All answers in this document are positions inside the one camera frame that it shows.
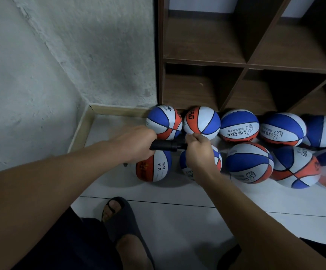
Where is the person's right hand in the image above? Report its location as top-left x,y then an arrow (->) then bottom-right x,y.
184,133 -> 221,185

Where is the person's left hand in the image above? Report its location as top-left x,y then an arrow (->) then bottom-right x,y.
111,125 -> 157,164

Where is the black hand pump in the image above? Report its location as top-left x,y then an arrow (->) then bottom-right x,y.
122,139 -> 189,167

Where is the brown wooden cubby shelf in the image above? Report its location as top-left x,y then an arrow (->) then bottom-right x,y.
154,0 -> 326,119

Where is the person's right forearm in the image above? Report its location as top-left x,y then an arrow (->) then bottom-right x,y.
201,169 -> 326,270

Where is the person's left forearm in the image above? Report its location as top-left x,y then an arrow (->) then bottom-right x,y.
0,142 -> 130,270

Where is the person's left foot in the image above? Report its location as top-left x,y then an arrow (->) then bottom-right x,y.
103,200 -> 152,270

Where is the beige baseboard strip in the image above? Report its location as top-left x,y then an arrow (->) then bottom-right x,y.
68,105 -> 95,153
90,104 -> 151,117

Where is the black sandal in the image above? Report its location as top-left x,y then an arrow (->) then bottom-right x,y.
218,239 -> 251,270
100,196 -> 156,270

